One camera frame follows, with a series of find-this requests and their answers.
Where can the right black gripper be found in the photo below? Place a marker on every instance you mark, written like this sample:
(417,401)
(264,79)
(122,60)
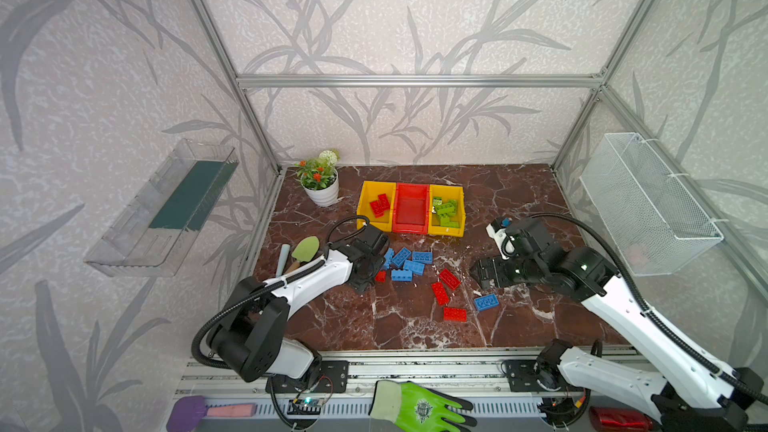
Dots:
(489,271)

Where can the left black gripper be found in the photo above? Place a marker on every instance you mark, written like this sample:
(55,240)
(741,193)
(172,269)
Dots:
(368,267)

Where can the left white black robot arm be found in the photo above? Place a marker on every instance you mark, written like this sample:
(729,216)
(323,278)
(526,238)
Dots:
(248,336)

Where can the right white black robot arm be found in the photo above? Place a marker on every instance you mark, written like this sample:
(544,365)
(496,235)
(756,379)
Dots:
(689,389)

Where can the blue lego brick leftmost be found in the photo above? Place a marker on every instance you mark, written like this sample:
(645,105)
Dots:
(389,255)

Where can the blue lego brick tilted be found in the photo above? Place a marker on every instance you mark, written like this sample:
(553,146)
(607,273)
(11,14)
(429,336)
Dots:
(398,260)

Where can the blue lego brick lower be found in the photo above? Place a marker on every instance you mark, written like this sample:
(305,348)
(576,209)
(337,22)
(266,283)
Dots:
(401,276)

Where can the blue lego brick centre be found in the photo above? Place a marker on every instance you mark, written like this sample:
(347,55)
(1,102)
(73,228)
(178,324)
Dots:
(414,267)

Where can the blue lego brick upper right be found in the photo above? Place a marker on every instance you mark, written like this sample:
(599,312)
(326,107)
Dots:
(422,257)

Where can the left yellow plastic bin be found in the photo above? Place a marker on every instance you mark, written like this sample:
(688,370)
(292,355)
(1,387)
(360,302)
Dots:
(369,192)

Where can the yellow plastic bin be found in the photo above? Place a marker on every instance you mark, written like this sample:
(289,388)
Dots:
(369,192)
(447,193)

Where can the red plastic bin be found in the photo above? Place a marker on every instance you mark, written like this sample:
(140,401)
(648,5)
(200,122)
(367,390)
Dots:
(410,212)

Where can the blue lego brick far right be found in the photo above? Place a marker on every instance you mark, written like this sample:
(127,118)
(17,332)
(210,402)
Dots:
(486,302)

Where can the light blue garden trowel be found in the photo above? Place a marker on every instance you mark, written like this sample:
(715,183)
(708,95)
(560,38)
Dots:
(282,259)

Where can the right yellow plastic bin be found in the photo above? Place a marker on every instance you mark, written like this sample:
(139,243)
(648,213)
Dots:
(447,193)

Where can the potted plant white pot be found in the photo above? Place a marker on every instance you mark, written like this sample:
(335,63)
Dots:
(319,177)

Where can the red lego brick bottom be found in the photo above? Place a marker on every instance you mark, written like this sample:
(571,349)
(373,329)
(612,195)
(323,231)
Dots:
(454,314)

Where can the green work glove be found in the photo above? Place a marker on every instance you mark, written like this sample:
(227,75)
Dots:
(411,407)

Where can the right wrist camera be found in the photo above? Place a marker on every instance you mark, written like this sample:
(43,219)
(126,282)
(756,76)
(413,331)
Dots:
(496,230)

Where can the green garden shovel wooden handle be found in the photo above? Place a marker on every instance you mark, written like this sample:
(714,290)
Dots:
(304,252)

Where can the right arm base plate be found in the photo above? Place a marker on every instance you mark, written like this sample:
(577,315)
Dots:
(521,375)

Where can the white wire mesh basket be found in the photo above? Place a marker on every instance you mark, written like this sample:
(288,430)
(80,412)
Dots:
(656,224)

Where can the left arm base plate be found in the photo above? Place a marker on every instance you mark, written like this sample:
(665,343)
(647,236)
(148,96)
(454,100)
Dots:
(324,376)

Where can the clear acrylic wall shelf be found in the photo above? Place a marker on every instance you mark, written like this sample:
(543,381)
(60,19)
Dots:
(158,228)

